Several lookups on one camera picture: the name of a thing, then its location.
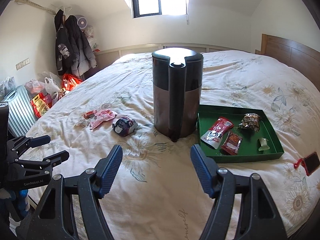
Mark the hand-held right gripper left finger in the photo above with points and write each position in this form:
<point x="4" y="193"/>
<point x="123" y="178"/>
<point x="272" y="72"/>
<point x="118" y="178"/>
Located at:
<point x="111" y="172"/>

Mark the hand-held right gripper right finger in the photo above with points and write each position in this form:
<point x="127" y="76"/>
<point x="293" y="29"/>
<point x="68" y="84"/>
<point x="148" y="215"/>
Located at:
<point x="201" y="170"/>

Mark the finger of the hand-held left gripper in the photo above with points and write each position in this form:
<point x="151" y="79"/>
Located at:
<point x="37" y="140"/>
<point x="55" y="157"/>

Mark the small red snack packet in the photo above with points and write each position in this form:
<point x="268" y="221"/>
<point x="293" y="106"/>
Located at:
<point x="231" y="143"/>

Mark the large red white snack pouch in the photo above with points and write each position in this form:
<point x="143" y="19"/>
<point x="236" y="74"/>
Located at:
<point x="217" y="132"/>

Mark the blue white round snack packet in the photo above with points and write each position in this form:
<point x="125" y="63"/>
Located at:
<point x="123" y="126"/>

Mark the small red brown snack bar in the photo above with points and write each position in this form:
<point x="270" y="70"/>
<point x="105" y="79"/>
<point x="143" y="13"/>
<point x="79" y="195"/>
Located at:
<point x="88" y="115"/>

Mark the green cardboard tray box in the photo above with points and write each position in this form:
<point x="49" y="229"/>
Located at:
<point x="250" y="140"/>

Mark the pink snack packet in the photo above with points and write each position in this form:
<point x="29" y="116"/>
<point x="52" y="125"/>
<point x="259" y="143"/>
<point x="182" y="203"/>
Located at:
<point x="103" y="115"/>

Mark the pale green candy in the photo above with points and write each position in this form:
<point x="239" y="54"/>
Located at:
<point x="263" y="145"/>

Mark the black gold snack packet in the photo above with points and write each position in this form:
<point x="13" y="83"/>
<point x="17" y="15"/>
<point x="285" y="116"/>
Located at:
<point x="250" y="122"/>

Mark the blue patterned cloth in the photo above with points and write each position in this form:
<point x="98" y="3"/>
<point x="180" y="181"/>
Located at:
<point x="24" y="202"/>

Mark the light blue ribbed suitcase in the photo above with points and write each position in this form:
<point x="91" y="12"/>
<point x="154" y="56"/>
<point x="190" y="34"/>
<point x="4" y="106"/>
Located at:
<point x="20" y="110"/>

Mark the red yellow food bag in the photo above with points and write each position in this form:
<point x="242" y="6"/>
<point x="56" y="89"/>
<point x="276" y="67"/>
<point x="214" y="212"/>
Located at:
<point x="40" y="105"/>

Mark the floral bed quilt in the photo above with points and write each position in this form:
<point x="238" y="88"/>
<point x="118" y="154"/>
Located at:
<point x="150" y="192"/>

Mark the pink plastic bag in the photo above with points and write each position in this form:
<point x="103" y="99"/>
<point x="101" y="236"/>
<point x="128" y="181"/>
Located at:
<point x="33" y="86"/>

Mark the white plastic bag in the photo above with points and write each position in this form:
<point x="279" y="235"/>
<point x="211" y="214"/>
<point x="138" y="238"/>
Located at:
<point x="51" y="86"/>

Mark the grey plastic bag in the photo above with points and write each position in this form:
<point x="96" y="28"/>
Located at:
<point x="7" y="86"/>

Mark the clear plastic bag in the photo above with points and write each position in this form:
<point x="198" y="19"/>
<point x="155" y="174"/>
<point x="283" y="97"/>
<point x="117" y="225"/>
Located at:
<point x="53" y="76"/>

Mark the red gift bags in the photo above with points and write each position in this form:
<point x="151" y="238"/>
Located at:
<point x="71" y="80"/>

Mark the black and grey electric kettle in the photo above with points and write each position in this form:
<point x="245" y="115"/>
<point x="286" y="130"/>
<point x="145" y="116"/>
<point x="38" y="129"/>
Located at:
<point x="162" y="100"/>

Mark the black camouflage jacket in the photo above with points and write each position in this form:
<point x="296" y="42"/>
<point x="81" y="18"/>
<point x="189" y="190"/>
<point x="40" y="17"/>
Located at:
<point x="62" y="52"/>

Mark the black grey puffer jacket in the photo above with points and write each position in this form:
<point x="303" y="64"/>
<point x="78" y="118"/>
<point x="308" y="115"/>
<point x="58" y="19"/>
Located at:
<point x="80" y="50"/>

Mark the wooden radiator cover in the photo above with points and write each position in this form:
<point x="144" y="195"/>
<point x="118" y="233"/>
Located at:
<point x="107" y="57"/>

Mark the red smartphone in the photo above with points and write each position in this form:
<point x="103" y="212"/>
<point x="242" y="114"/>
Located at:
<point x="312" y="163"/>

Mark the hanging clear plastic bags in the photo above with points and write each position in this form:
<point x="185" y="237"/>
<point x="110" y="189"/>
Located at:
<point x="91" y="40"/>

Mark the small purple fan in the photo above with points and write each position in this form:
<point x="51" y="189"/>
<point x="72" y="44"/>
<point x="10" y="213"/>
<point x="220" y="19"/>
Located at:
<point x="82" y="21"/>

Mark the wooden headboard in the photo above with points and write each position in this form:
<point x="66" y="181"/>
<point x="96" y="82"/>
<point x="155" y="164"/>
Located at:
<point x="287" y="50"/>

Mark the wall switch panel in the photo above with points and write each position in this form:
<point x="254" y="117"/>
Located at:
<point x="23" y="63"/>

